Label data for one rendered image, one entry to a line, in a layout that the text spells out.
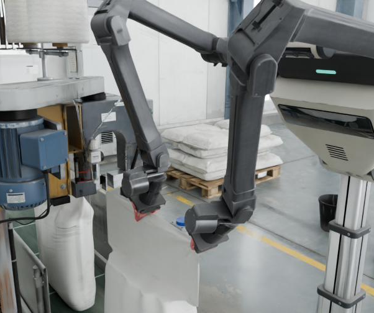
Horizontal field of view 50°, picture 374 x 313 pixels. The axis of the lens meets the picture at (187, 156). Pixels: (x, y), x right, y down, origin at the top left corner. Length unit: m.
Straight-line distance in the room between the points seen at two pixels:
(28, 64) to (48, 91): 3.03
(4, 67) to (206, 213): 3.41
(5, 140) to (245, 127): 0.65
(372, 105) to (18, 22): 1.06
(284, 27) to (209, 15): 6.42
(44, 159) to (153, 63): 5.35
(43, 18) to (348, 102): 0.82
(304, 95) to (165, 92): 5.41
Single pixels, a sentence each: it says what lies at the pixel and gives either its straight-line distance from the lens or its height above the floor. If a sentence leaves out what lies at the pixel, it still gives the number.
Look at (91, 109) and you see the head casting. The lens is 1.42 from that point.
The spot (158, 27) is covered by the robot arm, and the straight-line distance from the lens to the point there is 1.13.
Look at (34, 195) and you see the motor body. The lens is 1.19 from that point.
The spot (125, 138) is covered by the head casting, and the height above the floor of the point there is 1.19.
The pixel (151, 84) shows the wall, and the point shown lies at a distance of 6.38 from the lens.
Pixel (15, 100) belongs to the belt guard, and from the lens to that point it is 1.11.
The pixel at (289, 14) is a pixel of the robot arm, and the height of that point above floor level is 1.57.
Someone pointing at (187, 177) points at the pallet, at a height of 0.14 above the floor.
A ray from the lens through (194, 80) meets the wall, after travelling 6.87.
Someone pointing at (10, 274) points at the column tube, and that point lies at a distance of 1.56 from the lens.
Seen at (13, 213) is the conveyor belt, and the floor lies 0.38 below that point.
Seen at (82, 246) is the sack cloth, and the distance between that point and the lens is 1.87.
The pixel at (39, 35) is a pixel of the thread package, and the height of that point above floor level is 1.55.
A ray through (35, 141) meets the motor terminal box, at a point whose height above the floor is 1.29.
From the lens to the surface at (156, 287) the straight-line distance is 1.30.
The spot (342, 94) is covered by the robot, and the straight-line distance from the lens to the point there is 1.16.
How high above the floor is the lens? 1.53
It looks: 15 degrees down
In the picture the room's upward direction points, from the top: 1 degrees clockwise
